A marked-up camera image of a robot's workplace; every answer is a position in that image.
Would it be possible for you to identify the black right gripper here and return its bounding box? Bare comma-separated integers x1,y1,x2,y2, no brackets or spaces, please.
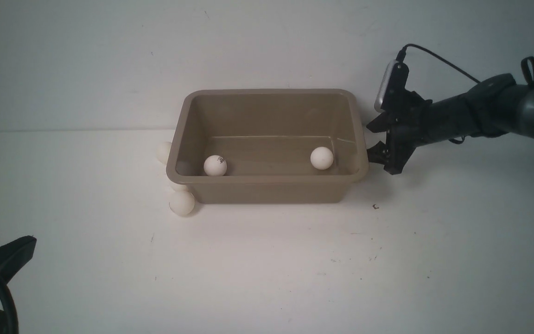
366,90,432,175

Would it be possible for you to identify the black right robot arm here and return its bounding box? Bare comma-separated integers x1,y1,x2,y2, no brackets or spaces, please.
367,57,534,175

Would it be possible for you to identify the tan plastic storage bin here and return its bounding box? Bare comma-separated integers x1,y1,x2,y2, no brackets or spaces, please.
165,89,369,204

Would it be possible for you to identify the right camera cable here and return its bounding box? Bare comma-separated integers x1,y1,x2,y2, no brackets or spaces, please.
395,44,482,84

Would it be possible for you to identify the white ping-pong ball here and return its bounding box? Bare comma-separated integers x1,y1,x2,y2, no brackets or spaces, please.
155,141,172,165
169,180,189,192
169,191,196,217
203,155,228,177
310,147,334,170

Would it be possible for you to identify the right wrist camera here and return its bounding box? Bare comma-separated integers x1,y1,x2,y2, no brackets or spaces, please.
374,60,409,113

